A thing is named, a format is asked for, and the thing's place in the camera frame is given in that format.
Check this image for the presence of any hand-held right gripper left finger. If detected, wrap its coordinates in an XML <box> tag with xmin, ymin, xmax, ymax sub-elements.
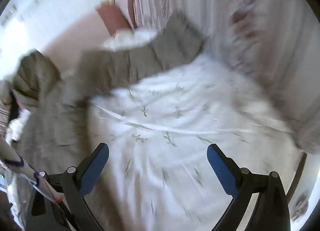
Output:
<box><xmin>25</xmin><ymin>142</ymin><xmax>110</xmax><ymax>231</ymax></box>

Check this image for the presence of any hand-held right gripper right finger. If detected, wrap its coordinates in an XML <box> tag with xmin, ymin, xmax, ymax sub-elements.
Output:
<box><xmin>206</xmin><ymin>143</ymin><xmax>292</xmax><ymax>231</ymax></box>

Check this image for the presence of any olive quilted hooded jacket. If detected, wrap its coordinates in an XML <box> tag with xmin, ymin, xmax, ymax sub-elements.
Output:
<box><xmin>11</xmin><ymin>14</ymin><xmax>209</xmax><ymax>179</ymax></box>

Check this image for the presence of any white leaf-print bed sheet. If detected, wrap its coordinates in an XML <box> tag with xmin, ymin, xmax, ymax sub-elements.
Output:
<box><xmin>5</xmin><ymin>27</ymin><xmax>310</xmax><ymax>231</ymax></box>

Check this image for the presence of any striped floral pillow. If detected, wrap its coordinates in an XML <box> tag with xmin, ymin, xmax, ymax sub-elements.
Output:
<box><xmin>0</xmin><ymin>80</ymin><xmax>15</xmax><ymax>131</ymax></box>

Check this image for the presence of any pink quilted mattress pad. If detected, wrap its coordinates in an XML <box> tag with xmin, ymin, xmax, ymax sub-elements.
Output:
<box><xmin>41</xmin><ymin>4</ymin><xmax>137</xmax><ymax>78</ymax></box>

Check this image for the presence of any striped floral sofa cushion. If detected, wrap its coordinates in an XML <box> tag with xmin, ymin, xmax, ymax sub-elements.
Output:
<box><xmin>132</xmin><ymin>0</ymin><xmax>320</xmax><ymax>158</ymax></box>

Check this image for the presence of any white printed cable sleeve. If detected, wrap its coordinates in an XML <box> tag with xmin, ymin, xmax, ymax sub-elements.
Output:
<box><xmin>0</xmin><ymin>133</ymin><xmax>78</xmax><ymax>231</ymax></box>

